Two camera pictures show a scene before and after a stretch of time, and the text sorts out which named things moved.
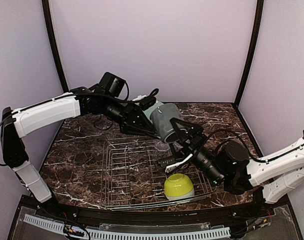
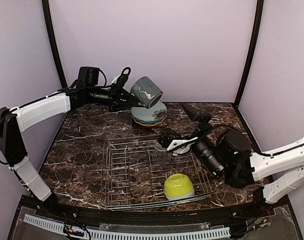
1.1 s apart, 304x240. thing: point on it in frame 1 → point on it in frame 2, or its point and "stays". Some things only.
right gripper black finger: x=185 y=130 → x=194 y=113
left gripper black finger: x=140 y=121 → x=121 y=99
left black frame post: x=48 y=21 stays
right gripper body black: x=191 y=139 → x=192 y=136
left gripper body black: x=126 y=118 → x=114 y=96
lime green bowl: x=178 y=186 stays
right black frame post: x=259 y=14 stays
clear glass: x=162 y=146 stays
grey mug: x=161 y=116 → x=146 y=92
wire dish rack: x=131 y=177 stays
